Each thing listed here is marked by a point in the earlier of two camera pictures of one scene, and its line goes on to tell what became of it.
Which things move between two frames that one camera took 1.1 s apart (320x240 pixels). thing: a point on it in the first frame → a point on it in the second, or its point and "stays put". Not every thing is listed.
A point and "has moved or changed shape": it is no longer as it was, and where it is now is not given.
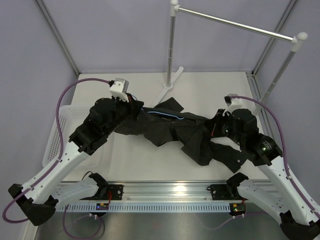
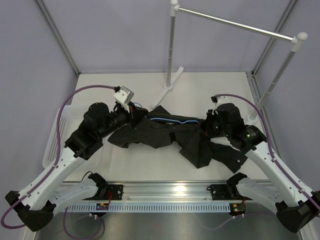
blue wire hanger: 164,114 → 167,119
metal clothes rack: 297,42 stays put
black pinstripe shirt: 165,124 has moved or changed shape
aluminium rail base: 163,191 stays put
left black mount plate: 116,191 stays put
